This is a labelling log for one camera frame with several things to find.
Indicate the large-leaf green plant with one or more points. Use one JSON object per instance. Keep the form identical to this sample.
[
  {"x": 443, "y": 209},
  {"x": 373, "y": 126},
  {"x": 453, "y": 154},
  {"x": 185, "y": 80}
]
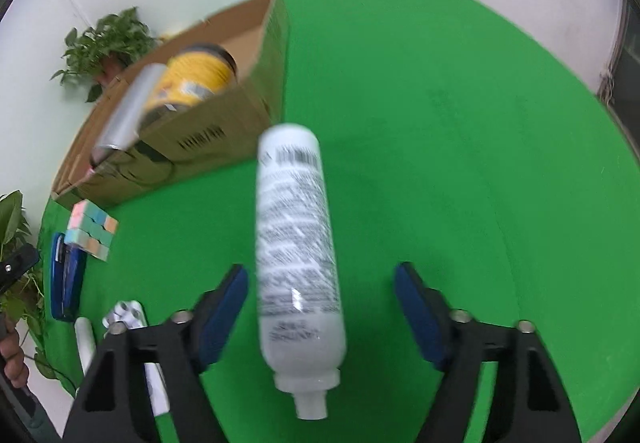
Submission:
[{"x": 12, "y": 218}]

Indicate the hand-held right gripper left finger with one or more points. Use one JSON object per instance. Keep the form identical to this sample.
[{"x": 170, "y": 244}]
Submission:
[{"x": 225, "y": 318}]

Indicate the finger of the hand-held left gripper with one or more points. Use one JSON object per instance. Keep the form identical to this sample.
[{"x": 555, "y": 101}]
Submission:
[{"x": 15, "y": 267}]

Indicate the pastel sticky note stack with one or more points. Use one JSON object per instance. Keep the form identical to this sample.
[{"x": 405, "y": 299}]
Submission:
[{"x": 92, "y": 228}]

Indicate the person's left hand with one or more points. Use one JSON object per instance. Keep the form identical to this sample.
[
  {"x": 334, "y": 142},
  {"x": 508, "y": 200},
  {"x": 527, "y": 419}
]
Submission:
[{"x": 12, "y": 353}]

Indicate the large cardboard box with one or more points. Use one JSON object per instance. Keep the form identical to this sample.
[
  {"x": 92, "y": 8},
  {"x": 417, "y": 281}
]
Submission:
[{"x": 210, "y": 138}]

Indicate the yellow label jar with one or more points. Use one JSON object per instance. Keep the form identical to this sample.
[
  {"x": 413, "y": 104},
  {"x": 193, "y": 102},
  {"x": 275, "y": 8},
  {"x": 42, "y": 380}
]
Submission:
[{"x": 195, "y": 73}]

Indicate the small white fan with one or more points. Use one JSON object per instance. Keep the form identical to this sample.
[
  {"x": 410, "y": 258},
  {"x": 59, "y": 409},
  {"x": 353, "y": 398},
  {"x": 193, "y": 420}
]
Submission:
[{"x": 85, "y": 343}]

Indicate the silver metal can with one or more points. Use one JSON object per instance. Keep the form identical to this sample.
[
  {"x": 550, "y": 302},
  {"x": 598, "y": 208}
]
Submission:
[{"x": 130, "y": 113}]

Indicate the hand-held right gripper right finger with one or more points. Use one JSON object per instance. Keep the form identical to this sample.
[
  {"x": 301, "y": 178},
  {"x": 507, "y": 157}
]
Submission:
[{"x": 420, "y": 318}]

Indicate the white plastic stand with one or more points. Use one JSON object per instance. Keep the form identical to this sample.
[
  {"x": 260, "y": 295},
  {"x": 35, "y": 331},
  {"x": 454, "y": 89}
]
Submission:
[{"x": 127, "y": 313}]

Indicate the potted green plant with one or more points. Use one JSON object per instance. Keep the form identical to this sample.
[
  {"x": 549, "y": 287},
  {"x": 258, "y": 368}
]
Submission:
[{"x": 110, "y": 43}]

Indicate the blue stapler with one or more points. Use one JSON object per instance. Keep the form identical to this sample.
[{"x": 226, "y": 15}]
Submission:
[{"x": 70, "y": 278}]

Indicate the white spray bottle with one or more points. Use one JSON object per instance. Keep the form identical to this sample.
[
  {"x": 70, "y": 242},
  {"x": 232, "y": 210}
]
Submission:
[{"x": 295, "y": 248}]

